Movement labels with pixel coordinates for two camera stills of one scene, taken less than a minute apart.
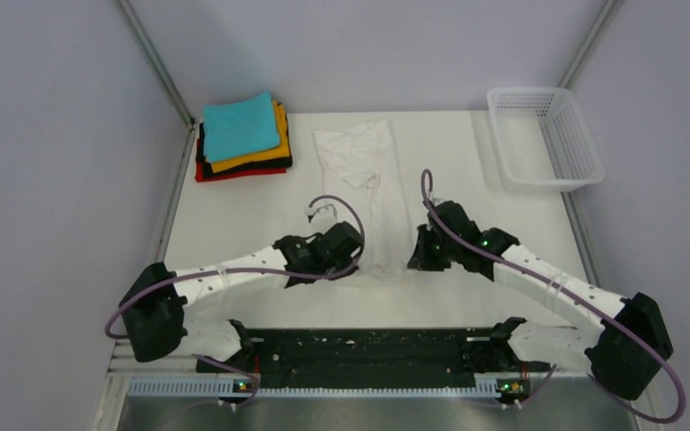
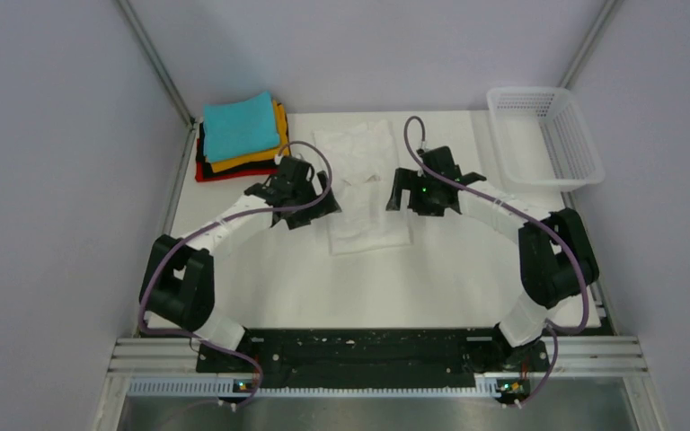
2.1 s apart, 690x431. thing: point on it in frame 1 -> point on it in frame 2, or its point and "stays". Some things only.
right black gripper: (421, 260) -> (407, 179)
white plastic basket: (543, 142) stays
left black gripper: (347, 265) -> (327, 206)
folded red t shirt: (199, 174) stays
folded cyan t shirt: (239, 128) stays
